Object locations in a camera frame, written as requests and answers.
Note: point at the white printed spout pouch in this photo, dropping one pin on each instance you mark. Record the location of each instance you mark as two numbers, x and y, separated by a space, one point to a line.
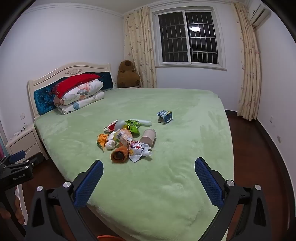
137 149

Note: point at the cream floral curtain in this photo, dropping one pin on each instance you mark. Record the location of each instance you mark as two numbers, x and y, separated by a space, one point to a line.
248 69
138 46

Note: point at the brown paper cup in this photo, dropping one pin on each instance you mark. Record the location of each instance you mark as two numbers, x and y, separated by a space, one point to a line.
119 155

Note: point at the orange yellow wrapper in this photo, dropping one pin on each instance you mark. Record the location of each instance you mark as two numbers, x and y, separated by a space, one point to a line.
101 140

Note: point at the orange plastic bin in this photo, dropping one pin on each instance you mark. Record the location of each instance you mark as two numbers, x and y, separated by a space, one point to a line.
107 239

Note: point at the brown plush toy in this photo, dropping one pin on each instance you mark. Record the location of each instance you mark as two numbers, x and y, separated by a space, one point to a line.
127 75

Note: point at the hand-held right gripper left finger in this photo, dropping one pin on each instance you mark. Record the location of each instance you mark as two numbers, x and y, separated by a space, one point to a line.
89 184

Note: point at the cream wooden bed frame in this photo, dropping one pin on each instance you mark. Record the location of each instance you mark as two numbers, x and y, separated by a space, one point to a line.
69 68

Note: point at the barred sliding window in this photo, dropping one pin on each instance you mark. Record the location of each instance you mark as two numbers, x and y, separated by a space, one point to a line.
187 34

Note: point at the white plastic bottle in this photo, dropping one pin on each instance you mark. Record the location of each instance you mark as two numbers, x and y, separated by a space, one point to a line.
144 122

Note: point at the person's left hand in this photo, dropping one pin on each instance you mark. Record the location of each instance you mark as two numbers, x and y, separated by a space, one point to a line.
19 208

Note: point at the pale grey round ball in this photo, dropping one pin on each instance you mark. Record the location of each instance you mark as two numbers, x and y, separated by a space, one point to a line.
119 124

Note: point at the red and white wrapper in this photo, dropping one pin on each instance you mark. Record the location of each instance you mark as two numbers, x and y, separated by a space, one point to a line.
111 126

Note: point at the floral folded quilt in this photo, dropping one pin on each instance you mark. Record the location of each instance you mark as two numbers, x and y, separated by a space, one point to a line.
78 103
85 90

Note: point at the beige paper cup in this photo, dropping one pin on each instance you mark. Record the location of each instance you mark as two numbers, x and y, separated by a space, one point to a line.
148 136

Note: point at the green snack wrapper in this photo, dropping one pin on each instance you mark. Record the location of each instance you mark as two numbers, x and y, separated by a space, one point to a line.
133 127

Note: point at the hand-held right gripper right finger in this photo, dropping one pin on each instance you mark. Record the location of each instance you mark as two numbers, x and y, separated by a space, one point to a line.
209 183

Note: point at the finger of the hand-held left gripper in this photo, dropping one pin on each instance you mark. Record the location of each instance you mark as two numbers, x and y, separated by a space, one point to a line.
17 156
35 160

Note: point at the cream nightstand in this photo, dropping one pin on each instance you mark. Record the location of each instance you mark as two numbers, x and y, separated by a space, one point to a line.
23 143

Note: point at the green fleece blanket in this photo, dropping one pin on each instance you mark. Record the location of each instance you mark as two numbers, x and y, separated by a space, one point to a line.
161 166

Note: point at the white tissue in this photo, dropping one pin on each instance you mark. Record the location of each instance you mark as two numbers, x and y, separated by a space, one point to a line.
110 142

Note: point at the red pillow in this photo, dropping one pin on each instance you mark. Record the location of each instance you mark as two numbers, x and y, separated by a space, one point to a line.
74 83

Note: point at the white air conditioner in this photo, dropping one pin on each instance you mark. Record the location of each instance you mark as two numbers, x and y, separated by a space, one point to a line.
259 11

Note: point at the blue carton box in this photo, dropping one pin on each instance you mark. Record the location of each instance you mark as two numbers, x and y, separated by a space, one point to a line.
164 116

